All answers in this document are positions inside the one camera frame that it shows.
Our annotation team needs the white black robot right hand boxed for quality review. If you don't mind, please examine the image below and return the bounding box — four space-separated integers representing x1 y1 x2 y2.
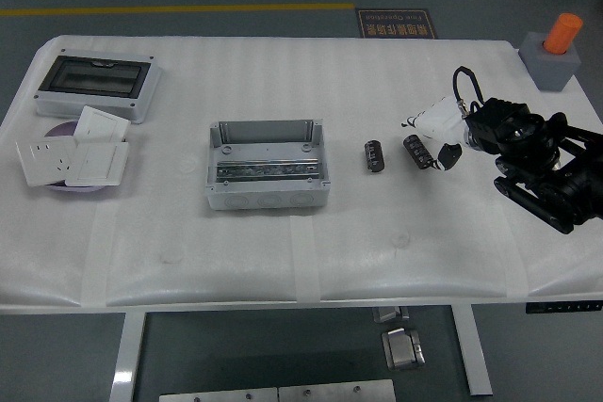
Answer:
399 95 468 172

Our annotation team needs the black cylindrical battery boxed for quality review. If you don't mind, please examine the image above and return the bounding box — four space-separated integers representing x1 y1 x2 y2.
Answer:
402 134 433 171
363 139 386 171

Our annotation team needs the open grey junction box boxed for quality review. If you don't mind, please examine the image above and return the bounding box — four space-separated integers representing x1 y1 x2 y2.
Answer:
204 119 331 212

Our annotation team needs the grey box with dark cover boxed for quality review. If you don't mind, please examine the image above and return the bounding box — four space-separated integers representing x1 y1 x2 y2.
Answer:
33 48 163 125

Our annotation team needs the black floor sign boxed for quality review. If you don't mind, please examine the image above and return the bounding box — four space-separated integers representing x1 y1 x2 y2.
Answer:
355 8 438 40

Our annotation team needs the grey foam block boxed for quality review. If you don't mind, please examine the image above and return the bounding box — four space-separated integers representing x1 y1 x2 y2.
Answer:
518 31 581 91

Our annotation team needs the orange cylinder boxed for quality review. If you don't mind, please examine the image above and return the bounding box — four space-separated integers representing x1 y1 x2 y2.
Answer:
542 12 584 56

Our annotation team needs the white foam table sheet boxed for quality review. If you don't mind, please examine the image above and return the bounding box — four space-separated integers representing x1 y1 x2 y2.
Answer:
0 34 603 308

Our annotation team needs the small silver metal block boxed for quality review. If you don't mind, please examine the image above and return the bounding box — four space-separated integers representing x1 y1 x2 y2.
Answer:
372 306 410 324

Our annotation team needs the black table control panel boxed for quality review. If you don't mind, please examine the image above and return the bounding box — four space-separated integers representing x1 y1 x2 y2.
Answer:
526 300 603 314

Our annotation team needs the large silver metal block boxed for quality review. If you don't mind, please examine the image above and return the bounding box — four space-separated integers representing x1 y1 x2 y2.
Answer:
381 327 426 371

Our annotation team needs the white table leg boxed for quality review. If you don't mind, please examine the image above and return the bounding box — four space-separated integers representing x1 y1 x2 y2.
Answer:
108 311 148 402
450 305 495 397

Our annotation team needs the grey metal plate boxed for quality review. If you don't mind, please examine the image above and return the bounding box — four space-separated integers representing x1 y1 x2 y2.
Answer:
158 387 279 402
277 378 397 402

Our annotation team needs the white tape strip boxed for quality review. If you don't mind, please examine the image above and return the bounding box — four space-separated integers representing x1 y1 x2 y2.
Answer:
79 206 118 308

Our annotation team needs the purple plate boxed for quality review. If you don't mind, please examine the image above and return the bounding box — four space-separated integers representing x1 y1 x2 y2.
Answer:
41 121 128 195

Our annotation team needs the metal DIN rail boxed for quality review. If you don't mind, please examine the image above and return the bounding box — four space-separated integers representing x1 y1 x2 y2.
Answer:
215 157 321 183

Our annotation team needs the white wall switch plate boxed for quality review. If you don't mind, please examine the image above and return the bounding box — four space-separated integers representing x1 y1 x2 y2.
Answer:
64 141 130 187
73 105 131 143

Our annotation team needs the white wall socket plate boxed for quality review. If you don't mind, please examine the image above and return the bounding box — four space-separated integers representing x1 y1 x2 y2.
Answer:
15 137 79 187

